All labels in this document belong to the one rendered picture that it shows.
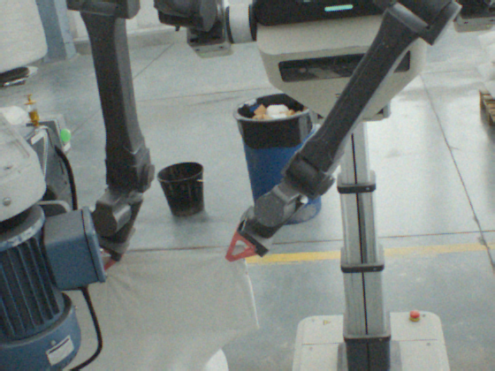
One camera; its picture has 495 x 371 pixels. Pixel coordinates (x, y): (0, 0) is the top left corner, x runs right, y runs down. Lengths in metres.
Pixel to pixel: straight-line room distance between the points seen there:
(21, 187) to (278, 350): 1.95
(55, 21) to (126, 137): 8.79
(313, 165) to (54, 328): 0.51
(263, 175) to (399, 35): 2.59
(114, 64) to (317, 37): 0.55
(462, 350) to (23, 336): 1.97
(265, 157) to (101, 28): 2.49
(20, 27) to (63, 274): 0.36
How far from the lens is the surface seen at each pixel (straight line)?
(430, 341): 2.27
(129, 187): 1.20
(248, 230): 1.17
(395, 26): 0.95
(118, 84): 1.05
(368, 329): 2.00
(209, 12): 1.32
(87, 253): 0.93
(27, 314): 0.96
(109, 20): 0.99
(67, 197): 1.45
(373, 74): 0.99
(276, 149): 3.38
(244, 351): 2.71
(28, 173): 0.89
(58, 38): 9.92
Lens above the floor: 1.69
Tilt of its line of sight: 24 degrees down
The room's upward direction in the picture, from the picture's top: 9 degrees counter-clockwise
